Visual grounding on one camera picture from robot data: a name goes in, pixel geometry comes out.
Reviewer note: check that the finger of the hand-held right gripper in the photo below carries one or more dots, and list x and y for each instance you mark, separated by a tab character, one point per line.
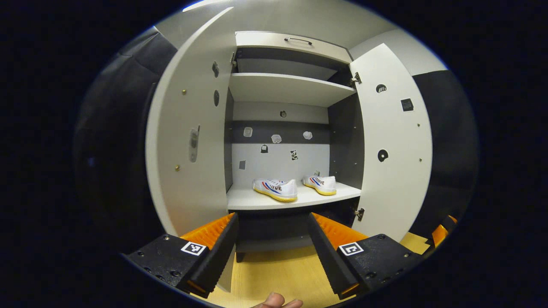
439	234

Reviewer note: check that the white cabinet door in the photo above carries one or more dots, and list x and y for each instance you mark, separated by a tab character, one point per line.
398	171
188	128

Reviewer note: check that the white cabinet drawer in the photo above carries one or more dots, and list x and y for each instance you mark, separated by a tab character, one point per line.
291	45

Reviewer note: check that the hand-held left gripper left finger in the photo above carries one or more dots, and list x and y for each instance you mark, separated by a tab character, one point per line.
218	256

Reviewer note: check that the white striped shoe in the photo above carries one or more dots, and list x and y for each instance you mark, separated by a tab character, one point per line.
321	184
276	188

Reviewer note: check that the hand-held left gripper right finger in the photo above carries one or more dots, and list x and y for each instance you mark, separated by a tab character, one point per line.
327	256

